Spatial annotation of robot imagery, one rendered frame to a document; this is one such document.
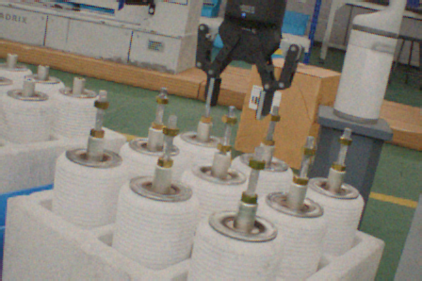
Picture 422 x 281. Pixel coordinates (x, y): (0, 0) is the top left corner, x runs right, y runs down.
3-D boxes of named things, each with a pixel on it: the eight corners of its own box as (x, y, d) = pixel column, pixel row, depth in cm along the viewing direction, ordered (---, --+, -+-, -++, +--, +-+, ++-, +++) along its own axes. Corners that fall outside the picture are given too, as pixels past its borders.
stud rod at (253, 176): (243, 217, 60) (258, 149, 58) (239, 213, 61) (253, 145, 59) (251, 217, 60) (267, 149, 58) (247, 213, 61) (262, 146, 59)
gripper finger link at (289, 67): (290, 41, 68) (270, 85, 70) (303, 48, 68) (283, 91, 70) (297, 41, 71) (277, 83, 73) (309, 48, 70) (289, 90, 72)
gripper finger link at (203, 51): (214, 23, 75) (216, 67, 76) (202, 24, 76) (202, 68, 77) (205, 23, 72) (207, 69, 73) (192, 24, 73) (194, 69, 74)
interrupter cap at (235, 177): (230, 168, 82) (231, 163, 81) (255, 188, 75) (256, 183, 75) (181, 166, 78) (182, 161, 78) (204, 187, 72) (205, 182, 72)
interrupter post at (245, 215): (237, 234, 59) (243, 206, 58) (227, 224, 61) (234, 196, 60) (257, 234, 60) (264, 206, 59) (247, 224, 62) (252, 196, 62)
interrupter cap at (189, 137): (173, 141, 89) (174, 137, 89) (186, 132, 97) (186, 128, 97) (219, 153, 88) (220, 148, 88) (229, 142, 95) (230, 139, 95)
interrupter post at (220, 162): (221, 173, 78) (226, 151, 77) (230, 180, 76) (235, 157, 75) (206, 173, 77) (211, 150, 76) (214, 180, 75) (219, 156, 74)
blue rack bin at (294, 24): (268, 27, 562) (272, 7, 557) (306, 35, 557) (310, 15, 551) (264, 28, 514) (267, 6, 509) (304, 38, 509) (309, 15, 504)
